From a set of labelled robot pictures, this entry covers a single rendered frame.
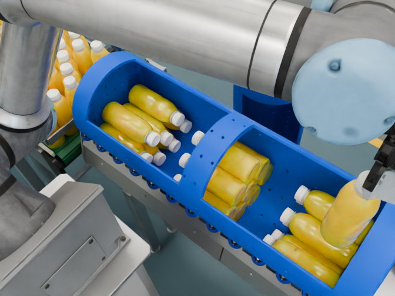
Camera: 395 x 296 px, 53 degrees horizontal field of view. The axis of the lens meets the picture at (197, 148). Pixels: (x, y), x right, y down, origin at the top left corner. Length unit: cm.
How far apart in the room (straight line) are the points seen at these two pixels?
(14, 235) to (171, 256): 143
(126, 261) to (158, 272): 121
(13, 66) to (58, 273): 37
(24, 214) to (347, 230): 56
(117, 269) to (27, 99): 40
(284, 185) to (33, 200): 66
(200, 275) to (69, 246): 137
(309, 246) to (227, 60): 75
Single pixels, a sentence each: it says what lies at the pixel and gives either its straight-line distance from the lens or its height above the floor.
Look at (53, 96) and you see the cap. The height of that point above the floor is 108.
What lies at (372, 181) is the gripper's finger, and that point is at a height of 149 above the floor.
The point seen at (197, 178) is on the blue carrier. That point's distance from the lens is 93.
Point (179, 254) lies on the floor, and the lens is 212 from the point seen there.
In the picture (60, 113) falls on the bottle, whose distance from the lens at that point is 137.
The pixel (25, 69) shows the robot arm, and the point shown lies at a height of 156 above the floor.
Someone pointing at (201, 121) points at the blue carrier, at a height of 103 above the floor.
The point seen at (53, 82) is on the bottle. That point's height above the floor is 103.
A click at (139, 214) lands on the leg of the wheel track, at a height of 46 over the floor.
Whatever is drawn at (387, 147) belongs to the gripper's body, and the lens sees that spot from 56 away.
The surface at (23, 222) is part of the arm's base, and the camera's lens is 77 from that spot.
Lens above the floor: 198
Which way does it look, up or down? 55 degrees down
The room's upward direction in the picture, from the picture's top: 7 degrees counter-clockwise
